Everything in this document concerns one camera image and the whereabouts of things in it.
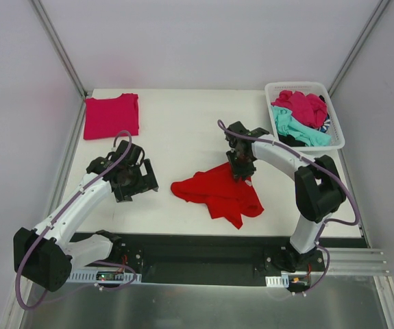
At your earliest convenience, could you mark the black garment in basket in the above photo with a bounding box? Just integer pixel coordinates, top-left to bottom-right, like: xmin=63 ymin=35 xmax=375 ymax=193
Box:
xmin=278 ymin=135 xmax=307 ymax=147

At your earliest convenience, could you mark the right aluminium frame post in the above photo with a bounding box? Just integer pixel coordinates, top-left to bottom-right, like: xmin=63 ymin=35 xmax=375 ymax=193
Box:
xmin=328 ymin=0 xmax=393 ymax=96

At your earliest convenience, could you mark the right white cable duct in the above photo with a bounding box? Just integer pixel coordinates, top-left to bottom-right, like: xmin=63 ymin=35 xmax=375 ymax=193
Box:
xmin=265 ymin=274 xmax=289 ymax=289

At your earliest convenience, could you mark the striped garment in basket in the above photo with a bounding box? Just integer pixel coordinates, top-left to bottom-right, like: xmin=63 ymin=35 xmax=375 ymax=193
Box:
xmin=317 ymin=114 xmax=331 ymax=133

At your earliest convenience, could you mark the white cable duct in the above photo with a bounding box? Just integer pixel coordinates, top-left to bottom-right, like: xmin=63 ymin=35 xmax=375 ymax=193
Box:
xmin=265 ymin=274 xmax=289 ymax=289
xmin=67 ymin=269 xmax=142 ymax=284

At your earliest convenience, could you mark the aluminium frame post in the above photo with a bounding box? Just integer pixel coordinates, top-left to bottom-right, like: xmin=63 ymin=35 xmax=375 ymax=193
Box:
xmin=328 ymin=0 xmax=393 ymax=96
xmin=29 ymin=0 xmax=88 ymax=99

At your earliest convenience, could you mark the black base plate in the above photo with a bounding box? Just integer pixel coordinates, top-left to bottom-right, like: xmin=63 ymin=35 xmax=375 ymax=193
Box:
xmin=69 ymin=232 xmax=326 ymax=287

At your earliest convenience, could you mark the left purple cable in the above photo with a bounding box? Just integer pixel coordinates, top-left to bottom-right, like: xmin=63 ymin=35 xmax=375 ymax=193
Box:
xmin=14 ymin=130 xmax=139 ymax=312

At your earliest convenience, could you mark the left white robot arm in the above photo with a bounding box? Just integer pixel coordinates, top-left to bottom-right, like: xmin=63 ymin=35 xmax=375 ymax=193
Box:
xmin=13 ymin=141 xmax=158 ymax=292

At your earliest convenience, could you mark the left white cable duct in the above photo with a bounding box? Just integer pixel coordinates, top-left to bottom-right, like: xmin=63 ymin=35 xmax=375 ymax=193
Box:
xmin=67 ymin=269 xmax=142 ymax=284

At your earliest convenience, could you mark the aluminium rail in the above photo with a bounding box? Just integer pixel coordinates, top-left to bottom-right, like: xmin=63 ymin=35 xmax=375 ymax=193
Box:
xmin=323 ymin=248 xmax=391 ymax=276

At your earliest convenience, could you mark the white plastic basket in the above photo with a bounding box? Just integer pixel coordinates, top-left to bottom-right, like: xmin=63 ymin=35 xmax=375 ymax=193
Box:
xmin=264 ymin=82 xmax=345 ymax=152

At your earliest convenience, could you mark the folded magenta t shirt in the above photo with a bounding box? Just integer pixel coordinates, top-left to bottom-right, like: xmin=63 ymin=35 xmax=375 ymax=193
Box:
xmin=84 ymin=93 xmax=139 ymax=141

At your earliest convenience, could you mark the left aluminium frame post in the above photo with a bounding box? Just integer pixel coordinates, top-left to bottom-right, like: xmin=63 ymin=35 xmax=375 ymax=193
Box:
xmin=29 ymin=0 xmax=88 ymax=99

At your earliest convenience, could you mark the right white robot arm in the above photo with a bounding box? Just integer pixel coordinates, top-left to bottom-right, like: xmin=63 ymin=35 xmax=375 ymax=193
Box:
xmin=218 ymin=121 xmax=347 ymax=273

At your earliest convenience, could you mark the crumpled magenta t shirt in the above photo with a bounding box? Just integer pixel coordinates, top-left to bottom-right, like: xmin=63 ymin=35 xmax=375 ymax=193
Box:
xmin=271 ymin=90 xmax=328 ymax=129

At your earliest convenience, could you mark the red t shirt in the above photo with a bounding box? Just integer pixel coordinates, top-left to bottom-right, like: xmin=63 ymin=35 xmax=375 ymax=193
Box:
xmin=171 ymin=163 xmax=264 ymax=230

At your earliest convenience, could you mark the teal t shirt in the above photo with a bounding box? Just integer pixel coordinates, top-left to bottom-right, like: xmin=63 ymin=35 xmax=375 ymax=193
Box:
xmin=271 ymin=106 xmax=332 ymax=147

